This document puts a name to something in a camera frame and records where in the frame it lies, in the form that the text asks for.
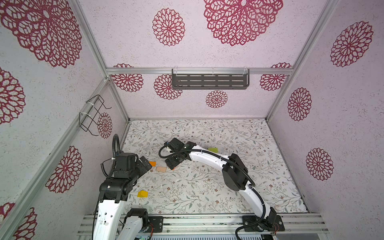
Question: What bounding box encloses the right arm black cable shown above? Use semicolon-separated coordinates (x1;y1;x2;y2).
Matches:
158;144;268;240

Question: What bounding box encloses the lime green wood block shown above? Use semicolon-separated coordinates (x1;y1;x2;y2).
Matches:
208;148;219;154

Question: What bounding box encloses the black wire wall rack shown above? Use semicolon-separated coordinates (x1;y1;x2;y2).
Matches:
78;95;111;137

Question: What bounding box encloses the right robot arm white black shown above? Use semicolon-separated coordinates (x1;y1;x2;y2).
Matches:
158;138;277;226

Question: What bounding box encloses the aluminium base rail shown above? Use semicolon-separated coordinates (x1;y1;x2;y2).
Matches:
76;213;330;236

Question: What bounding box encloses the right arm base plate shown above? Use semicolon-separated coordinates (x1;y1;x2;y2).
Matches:
242;208;285;232

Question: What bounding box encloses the natural plain wood block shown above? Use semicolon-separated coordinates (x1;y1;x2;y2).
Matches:
156;167;167;173

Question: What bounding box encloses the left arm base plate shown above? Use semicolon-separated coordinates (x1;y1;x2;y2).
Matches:
145;216;164;234

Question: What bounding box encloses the yellow wood block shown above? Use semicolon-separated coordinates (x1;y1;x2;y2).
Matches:
137;190;149;198

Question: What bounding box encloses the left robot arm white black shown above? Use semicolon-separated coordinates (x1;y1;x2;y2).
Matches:
92;153;152;240

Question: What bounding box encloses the grey metal wall shelf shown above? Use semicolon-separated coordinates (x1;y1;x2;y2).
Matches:
171;69;250;90

